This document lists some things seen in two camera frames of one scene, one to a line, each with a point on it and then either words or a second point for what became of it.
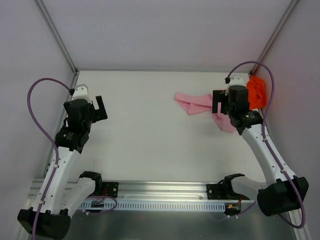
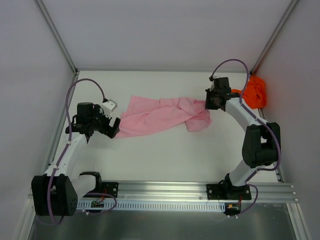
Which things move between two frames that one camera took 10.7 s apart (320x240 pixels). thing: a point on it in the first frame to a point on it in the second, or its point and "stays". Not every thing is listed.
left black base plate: (112, 188) stays
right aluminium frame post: (284, 18) stays
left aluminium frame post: (58, 36) stays
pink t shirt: (193, 102) to (143, 114)
